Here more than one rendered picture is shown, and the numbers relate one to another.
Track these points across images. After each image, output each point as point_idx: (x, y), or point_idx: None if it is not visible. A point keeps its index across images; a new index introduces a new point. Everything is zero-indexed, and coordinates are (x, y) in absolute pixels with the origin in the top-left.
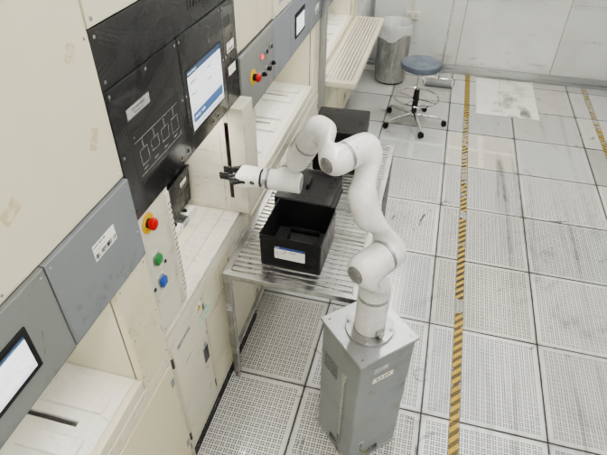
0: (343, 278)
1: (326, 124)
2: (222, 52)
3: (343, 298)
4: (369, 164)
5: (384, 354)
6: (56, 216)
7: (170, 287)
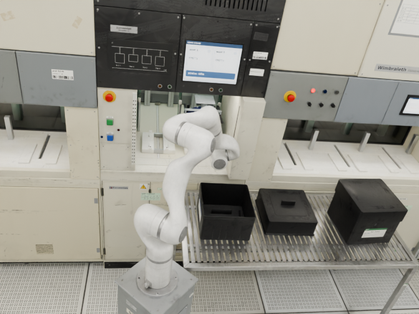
0: (204, 255)
1: (200, 110)
2: (245, 54)
3: (183, 258)
4: (189, 151)
5: (132, 294)
6: (35, 37)
7: (118, 148)
